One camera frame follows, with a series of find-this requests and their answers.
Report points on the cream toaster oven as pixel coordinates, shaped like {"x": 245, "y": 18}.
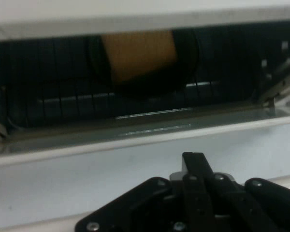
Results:
{"x": 135, "y": 17}

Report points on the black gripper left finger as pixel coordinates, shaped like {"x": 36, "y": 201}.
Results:
{"x": 140, "y": 207}

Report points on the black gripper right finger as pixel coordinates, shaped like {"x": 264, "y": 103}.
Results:
{"x": 256, "y": 207}

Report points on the golden brown bread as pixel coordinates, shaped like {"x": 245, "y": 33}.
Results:
{"x": 140, "y": 53}

